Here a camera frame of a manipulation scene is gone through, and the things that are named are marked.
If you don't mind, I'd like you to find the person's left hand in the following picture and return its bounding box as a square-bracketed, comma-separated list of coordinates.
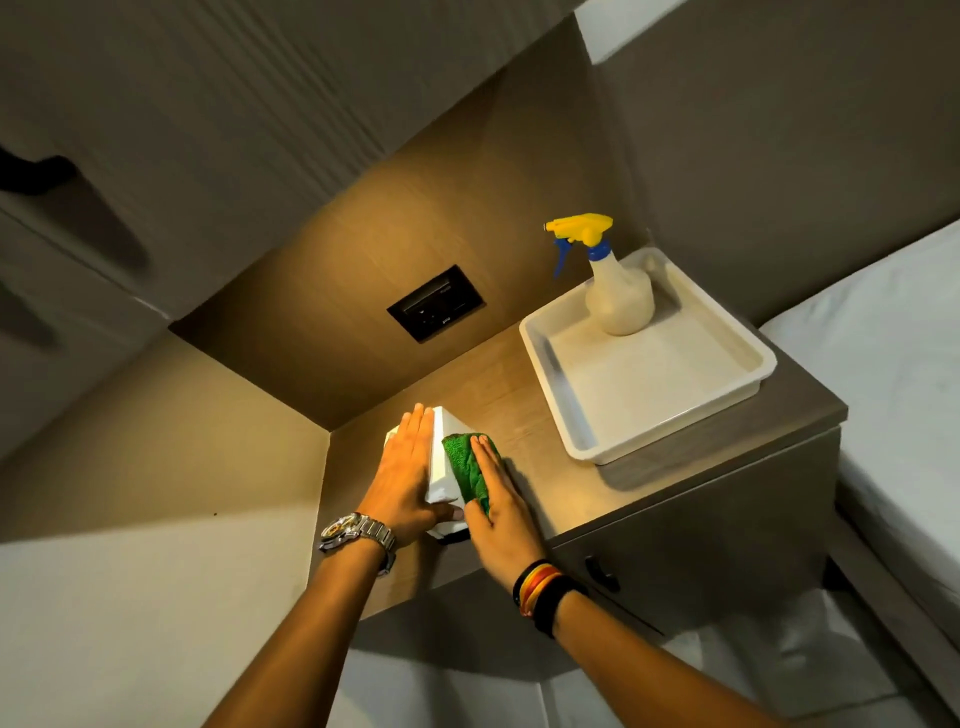
[356, 403, 465, 550]

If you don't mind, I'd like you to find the person's right hand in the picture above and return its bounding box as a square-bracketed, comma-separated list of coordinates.
[463, 433, 548, 594]

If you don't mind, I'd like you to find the green cleaning cloth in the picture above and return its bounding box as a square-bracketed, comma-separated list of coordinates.
[441, 432, 502, 519]

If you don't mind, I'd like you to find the white lamp shade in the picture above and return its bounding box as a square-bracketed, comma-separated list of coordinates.
[384, 406, 481, 541]

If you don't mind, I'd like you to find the person's left forearm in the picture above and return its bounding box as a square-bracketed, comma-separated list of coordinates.
[202, 534, 385, 728]

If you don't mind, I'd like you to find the person's right forearm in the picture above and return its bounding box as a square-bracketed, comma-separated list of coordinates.
[553, 586, 789, 728]

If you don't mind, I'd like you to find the silver wristwatch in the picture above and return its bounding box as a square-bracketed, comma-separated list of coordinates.
[318, 512, 398, 577]

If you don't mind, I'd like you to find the orange and yellow wristband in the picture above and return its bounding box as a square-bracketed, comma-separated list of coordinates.
[513, 559, 564, 618]

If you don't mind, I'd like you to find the black wristband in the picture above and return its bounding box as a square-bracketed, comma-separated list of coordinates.
[531, 574, 588, 640]

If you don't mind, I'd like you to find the wooden bedside cabinet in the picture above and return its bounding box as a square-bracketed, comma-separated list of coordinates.
[309, 318, 849, 639]

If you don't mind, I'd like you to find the white plastic tray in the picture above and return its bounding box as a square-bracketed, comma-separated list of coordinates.
[519, 246, 778, 466]

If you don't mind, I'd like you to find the spray bottle with yellow nozzle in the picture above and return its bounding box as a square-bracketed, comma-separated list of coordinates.
[544, 213, 656, 337]

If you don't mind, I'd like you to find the white bed mattress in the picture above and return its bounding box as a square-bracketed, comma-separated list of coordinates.
[759, 219, 960, 646]

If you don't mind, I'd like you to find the wooden wardrobe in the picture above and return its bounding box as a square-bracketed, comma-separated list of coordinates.
[0, 0, 586, 459]

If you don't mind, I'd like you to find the black drawer handle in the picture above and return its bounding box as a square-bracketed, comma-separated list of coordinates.
[584, 555, 622, 595]

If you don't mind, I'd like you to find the black wall socket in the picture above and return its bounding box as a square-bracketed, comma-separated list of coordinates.
[386, 264, 486, 345]

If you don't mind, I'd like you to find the black wardrobe handle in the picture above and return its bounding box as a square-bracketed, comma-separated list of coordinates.
[0, 147, 80, 198]

